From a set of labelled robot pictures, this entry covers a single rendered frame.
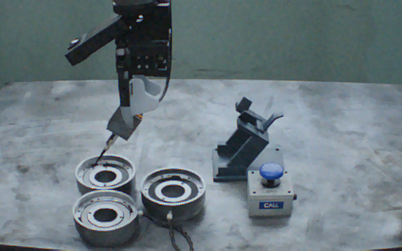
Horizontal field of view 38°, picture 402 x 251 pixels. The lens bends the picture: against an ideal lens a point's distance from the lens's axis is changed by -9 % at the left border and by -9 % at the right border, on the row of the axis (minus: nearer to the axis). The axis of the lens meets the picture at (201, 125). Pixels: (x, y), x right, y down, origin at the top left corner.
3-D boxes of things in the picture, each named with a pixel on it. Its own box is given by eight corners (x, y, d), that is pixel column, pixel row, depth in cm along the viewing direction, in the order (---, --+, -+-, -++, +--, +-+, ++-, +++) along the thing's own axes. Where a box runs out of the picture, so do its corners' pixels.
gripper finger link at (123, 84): (129, 110, 96) (127, 55, 93) (119, 110, 96) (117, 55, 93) (132, 98, 101) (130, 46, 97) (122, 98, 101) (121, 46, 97)
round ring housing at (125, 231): (84, 255, 92) (80, 235, 90) (69, 216, 100) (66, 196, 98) (148, 242, 95) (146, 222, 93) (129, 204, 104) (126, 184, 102)
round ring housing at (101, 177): (68, 184, 108) (65, 165, 106) (118, 167, 113) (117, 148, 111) (94, 215, 101) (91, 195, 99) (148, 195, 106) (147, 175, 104)
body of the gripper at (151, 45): (168, 82, 96) (168, 8, 90) (113, 83, 96) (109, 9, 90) (171, 61, 102) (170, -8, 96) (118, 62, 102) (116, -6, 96)
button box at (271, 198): (249, 218, 101) (250, 193, 98) (246, 192, 107) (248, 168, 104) (297, 216, 101) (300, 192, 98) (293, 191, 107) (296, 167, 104)
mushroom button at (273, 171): (258, 199, 101) (260, 174, 98) (257, 185, 104) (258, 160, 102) (282, 198, 101) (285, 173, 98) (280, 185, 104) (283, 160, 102)
